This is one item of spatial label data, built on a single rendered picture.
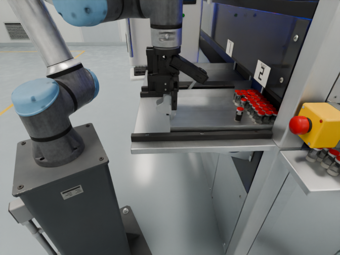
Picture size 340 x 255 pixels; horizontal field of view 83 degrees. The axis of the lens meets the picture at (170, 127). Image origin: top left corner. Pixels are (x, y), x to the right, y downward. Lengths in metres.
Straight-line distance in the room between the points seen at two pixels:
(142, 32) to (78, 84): 0.80
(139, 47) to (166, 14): 0.96
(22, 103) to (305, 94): 0.67
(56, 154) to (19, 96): 0.19
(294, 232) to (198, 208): 0.64
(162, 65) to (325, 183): 0.46
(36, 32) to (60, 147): 0.33
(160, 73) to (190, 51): 0.97
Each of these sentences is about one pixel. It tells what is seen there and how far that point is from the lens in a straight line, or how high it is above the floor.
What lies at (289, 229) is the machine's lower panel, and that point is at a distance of 1.00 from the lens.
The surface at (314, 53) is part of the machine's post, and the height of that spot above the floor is 1.12.
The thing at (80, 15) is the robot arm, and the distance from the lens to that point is 0.39.
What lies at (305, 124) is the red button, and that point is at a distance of 0.47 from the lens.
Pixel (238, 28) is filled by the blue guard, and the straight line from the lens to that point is 0.92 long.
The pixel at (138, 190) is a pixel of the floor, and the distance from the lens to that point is 1.55.
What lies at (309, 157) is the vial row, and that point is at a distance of 0.59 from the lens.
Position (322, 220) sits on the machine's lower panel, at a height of 0.50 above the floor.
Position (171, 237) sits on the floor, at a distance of 1.36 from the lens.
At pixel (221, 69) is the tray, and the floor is 0.88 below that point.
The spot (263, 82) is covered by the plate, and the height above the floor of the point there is 1.00.
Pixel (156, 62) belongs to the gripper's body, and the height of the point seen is 1.08.
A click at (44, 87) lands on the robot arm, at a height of 1.02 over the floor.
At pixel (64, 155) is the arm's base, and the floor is 0.82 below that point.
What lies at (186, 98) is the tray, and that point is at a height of 0.88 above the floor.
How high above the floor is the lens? 1.22
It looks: 35 degrees down
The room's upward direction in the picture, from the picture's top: straight up
